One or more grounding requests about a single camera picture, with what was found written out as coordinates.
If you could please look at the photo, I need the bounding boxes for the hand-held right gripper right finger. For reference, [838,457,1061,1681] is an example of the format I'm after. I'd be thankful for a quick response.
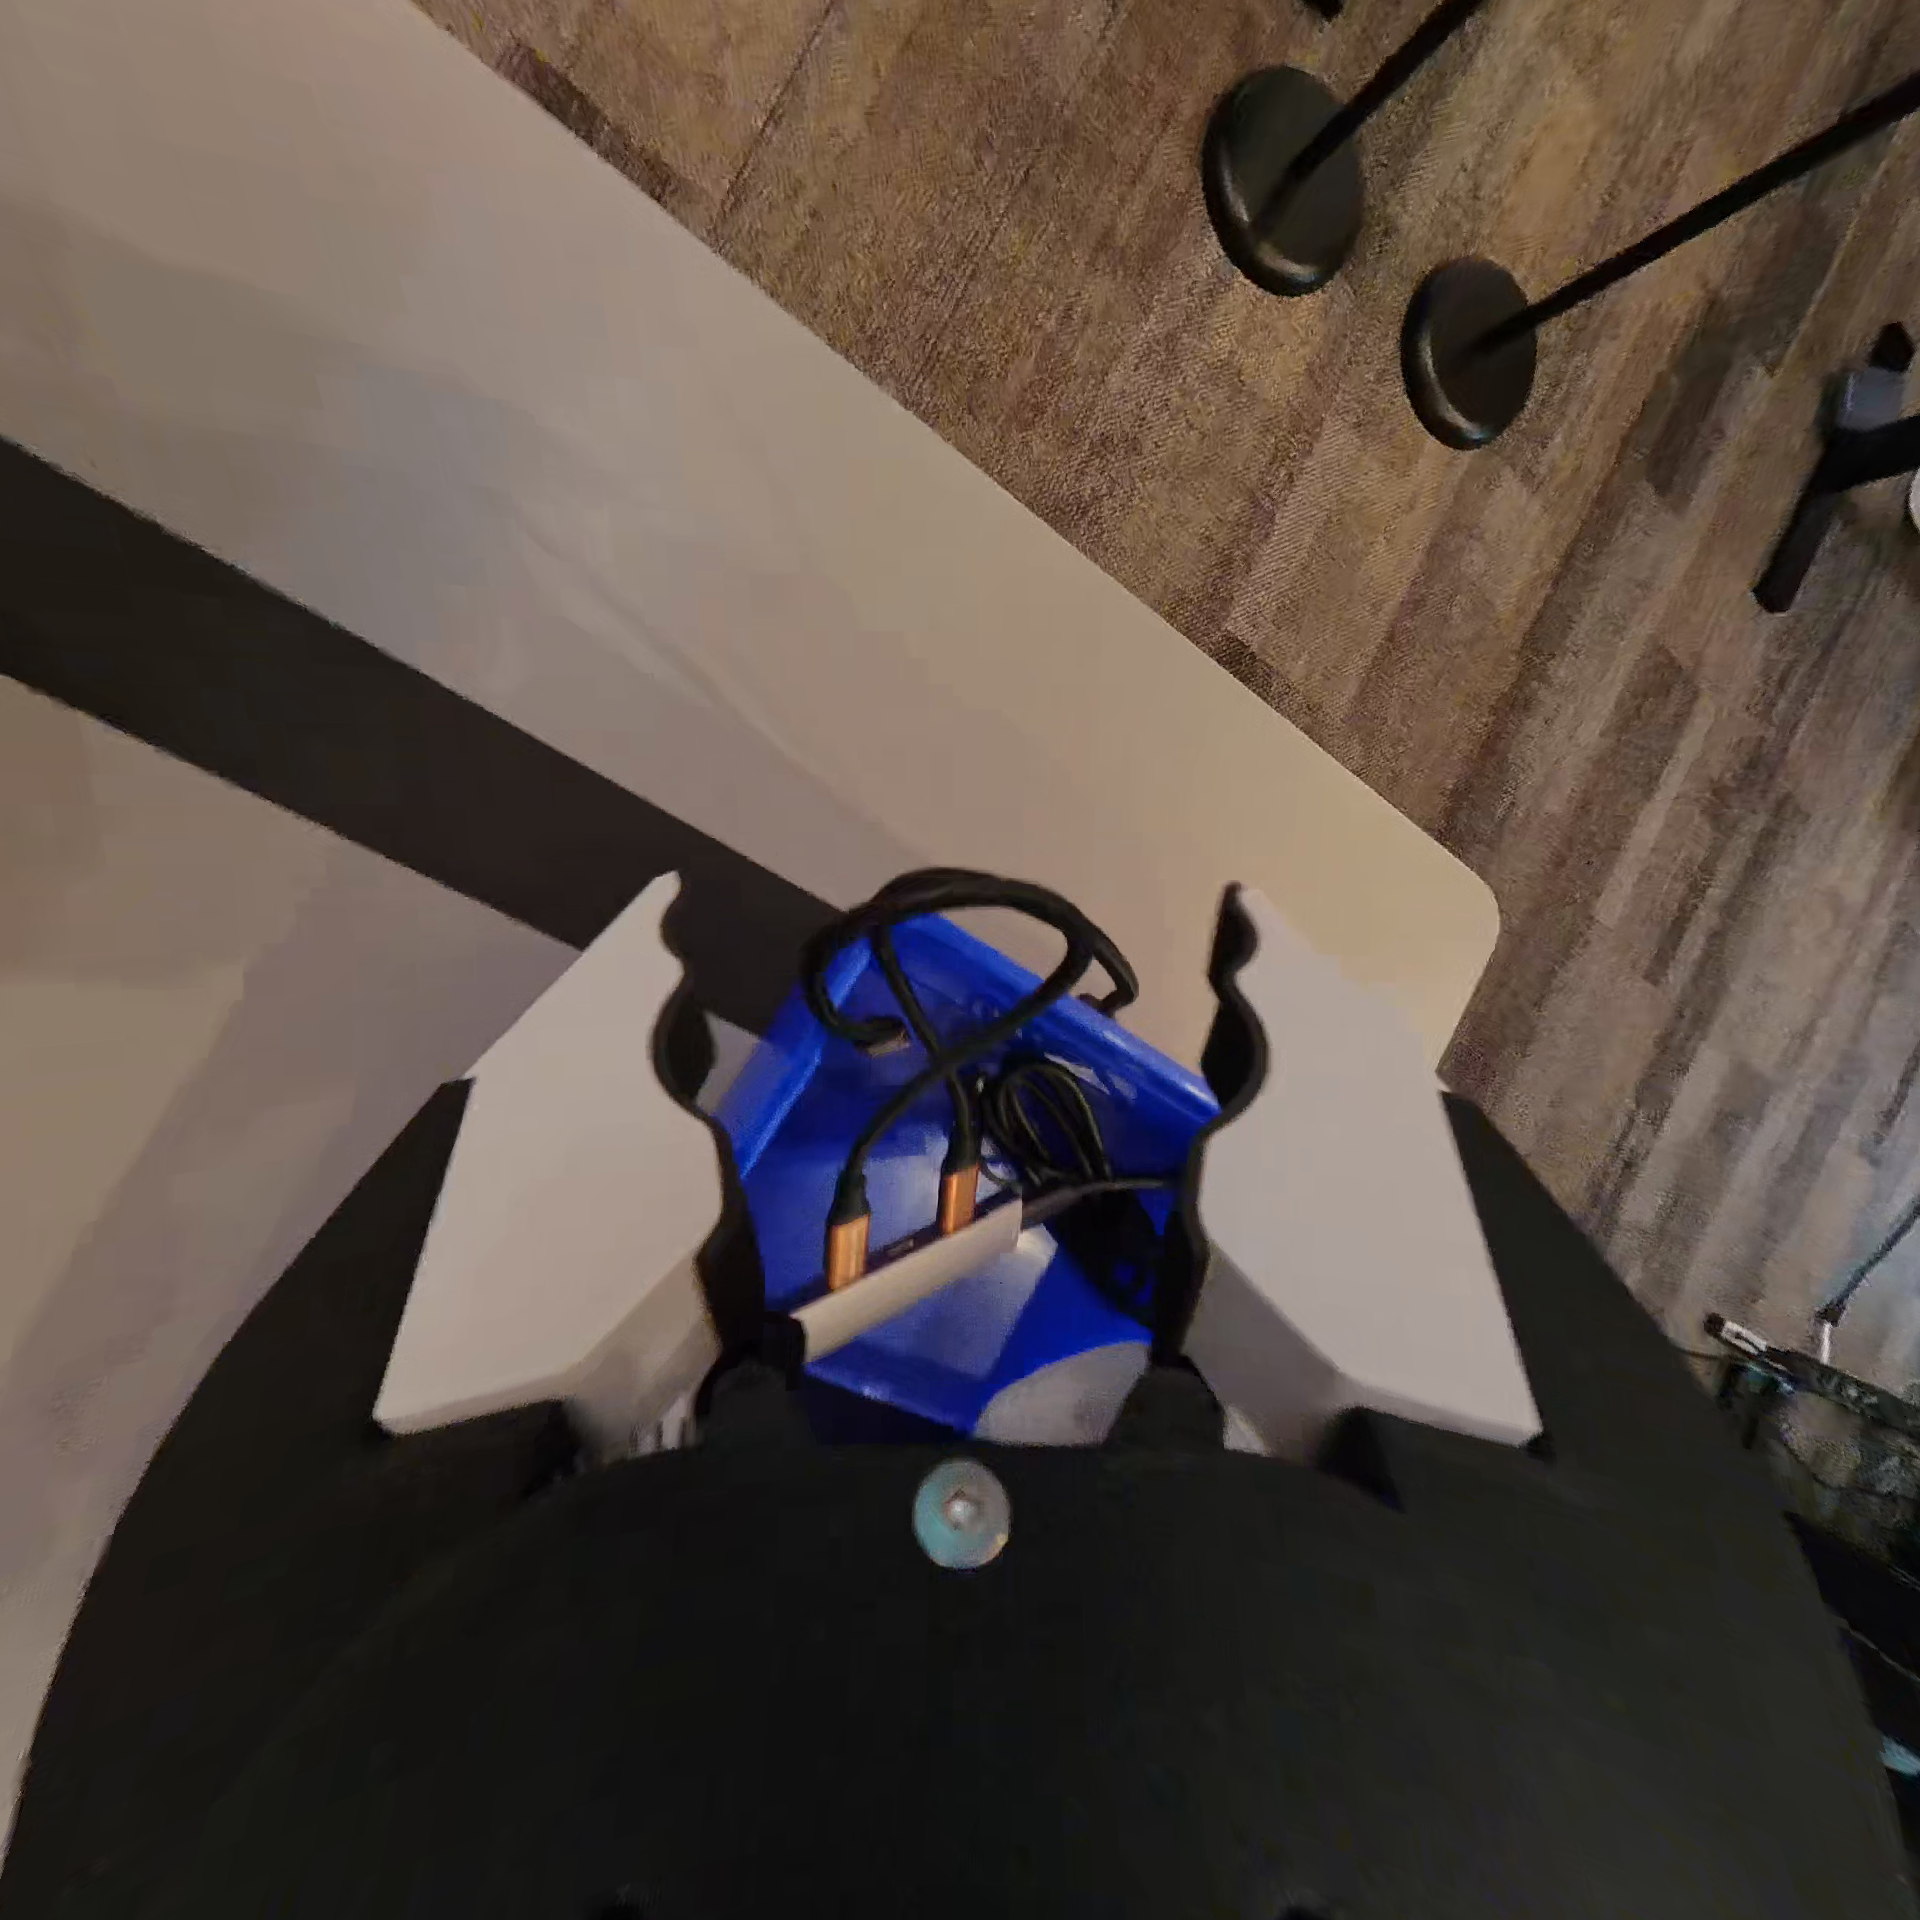
[1156,886,1545,1449]

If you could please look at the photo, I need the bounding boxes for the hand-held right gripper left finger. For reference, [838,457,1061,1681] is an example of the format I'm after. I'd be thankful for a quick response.
[374,876,768,1439]

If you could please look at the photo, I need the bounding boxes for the blue plastic bin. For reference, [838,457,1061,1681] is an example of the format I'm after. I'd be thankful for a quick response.
[713,917,1227,1439]

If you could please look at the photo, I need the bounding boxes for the small dark grey usb hub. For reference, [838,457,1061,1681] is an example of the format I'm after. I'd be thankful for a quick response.
[784,1174,1187,1360]

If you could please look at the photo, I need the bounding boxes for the background office desk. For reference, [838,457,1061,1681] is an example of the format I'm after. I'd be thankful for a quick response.
[1752,326,1920,619]

